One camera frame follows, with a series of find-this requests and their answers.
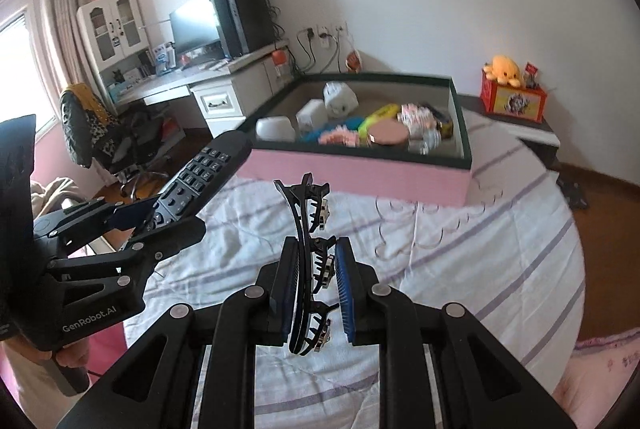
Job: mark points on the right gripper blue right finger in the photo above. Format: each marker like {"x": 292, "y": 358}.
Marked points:
{"x": 351, "y": 292}

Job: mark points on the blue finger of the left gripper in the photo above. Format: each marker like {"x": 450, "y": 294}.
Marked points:
{"x": 165, "y": 241}
{"x": 130, "y": 216}

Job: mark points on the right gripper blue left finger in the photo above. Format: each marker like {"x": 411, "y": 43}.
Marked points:
{"x": 283, "y": 292}

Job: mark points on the black hair claw clip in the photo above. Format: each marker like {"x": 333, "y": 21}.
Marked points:
{"x": 315, "y": 264}

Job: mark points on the black tv remote control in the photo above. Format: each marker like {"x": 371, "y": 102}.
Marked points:
{"x": 200, "y": 179}

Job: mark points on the white astronaut figure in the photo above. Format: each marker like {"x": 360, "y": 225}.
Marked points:
{"x": 339, "y": 99}

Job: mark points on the person's left hand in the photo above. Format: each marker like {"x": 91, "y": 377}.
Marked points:
{"x": 75, "y": 355}

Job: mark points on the office chair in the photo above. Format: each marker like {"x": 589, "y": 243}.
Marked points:
{"x": 130, "y": 147}

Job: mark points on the pink block figure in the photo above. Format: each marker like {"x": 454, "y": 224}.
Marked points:
{"x": 340, "y": 136}

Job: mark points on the copper lid jar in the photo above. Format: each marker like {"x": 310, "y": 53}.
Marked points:
{"x": 388, "y": 132}

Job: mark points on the pink and green storage box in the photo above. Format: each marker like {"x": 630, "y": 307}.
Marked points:
{"x": 406, "y": 170}

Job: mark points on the blue toy piece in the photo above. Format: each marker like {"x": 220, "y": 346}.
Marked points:
{"x": 350, "y": 123}

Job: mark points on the white desk with drawers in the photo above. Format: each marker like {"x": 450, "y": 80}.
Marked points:
{"x": 226, "y": 93}

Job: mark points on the striped white bed quilt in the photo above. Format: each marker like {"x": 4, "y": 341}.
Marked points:
{"x": 511, "y": 255}

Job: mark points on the white plastic dome object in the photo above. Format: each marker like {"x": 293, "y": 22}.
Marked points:
{"x": 275, "y": 129}

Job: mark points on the white square adapter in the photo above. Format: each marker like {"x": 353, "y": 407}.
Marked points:
{"x": 312, "y": 116}

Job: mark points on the white glass-door cabinet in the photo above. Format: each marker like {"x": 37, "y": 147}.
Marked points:
{"x": 112, "y": 30}

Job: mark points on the computer monitor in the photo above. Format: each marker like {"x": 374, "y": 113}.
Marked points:
{"x": 194, "y": 25}

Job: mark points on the orange cap bottle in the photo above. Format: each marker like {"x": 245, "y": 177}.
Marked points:
{"x": 281, "y": 63}

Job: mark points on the black computer tower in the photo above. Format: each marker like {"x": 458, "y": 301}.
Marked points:
{"x": 244, "y": 26}

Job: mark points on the dark low shelf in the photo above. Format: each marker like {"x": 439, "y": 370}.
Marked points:
{"x": 539, "y": 137}

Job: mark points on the red toy crate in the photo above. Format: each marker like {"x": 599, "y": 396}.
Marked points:
{"x": 520, "y": 103}

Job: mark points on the orange octopus plush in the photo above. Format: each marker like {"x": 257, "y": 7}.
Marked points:
{"x": 504, "y": 71}

